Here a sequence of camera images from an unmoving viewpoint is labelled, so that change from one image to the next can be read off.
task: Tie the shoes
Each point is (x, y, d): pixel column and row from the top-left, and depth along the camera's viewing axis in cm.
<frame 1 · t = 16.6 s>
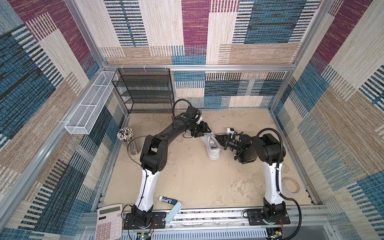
left hand: (209, 130, 94), fingers open
right hand: (213, 137, 95), fingers closed
white leather sneaker: (212, 145, 96), point 6 cm above the table
cup of coloured pencils: (125, 135, 85), point 20 cm above the table
blue white glue stick: (167, 200, 79), point 3 cm above the table
clear tape roll: (291, 185, 85), on the table

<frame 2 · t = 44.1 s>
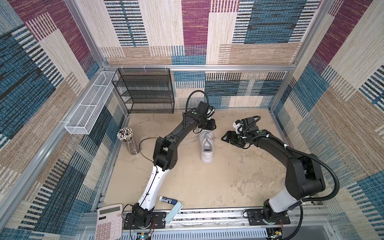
left hand: (215, 124, 96), fingers open
right hand: (226, 141, 89), fingers open
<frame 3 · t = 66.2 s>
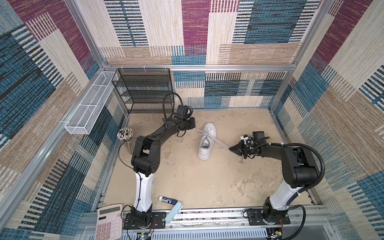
left hand: (194, 121, 98), fingers closed
right hand: (230, 149, 93), fingers closed
white leather sneaker: (207, 140, 96), point 8 cm above the table
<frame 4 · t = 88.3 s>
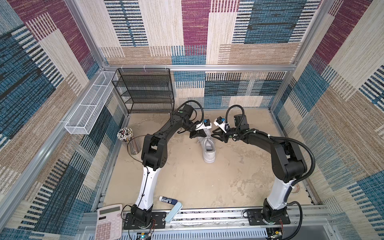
left hand: (205, 132, 94), fingers closed
right hand: (214, 133, 93), fingers open
